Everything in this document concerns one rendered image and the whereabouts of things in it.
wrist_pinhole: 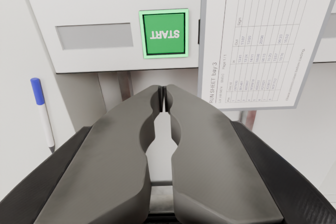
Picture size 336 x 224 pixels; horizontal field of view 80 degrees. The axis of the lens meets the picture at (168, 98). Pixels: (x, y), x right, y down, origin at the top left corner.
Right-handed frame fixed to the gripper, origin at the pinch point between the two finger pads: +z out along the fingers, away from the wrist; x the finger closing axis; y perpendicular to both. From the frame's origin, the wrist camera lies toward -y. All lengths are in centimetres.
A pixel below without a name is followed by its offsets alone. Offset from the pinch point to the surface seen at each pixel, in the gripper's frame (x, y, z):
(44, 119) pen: -18.3, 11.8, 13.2
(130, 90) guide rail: -8.1, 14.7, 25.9
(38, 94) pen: -17.5, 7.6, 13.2
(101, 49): -8.2, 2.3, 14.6
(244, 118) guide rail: 16.9, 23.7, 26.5
